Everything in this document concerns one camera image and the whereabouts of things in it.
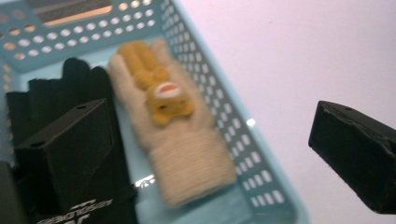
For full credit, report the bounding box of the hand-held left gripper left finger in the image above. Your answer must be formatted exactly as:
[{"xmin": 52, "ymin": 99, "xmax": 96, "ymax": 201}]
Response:
[{"xmin": 13, "ymin": 98, "xmax": 115, "ymax": 217}]

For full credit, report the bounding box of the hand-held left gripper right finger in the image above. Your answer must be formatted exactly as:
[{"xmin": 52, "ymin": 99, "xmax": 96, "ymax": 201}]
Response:
[{"xmin": 307, "ymin": 100, "xmax": 396, "ymax": 216}]

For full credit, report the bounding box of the light blue plastic basket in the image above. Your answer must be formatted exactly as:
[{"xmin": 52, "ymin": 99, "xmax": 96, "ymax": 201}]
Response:
[{"xmin": 0, "ymin": 0, "xmax": 312, "ymax": 224}]

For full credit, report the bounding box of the beige glove with orange fingers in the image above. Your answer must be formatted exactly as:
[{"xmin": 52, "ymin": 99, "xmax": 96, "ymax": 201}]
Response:
[{"xmin": 106, "ymin": 38, "xmax": 237, "ymax": 208}]

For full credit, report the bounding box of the white foam mat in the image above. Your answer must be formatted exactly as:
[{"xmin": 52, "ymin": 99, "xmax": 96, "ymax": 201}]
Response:
[{"xmin": 178, "ymin": 0, "xmax": 396, "ymax": 224}]

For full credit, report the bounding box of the black glove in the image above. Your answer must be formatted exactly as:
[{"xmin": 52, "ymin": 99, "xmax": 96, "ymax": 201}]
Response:
[
  {"xmin": 60, "ymin": 57, "xmax": 139, "ymax": 224},
  {"xmin": 4, "ymin": 77, "xmax": 64, "ymax": 148}
]

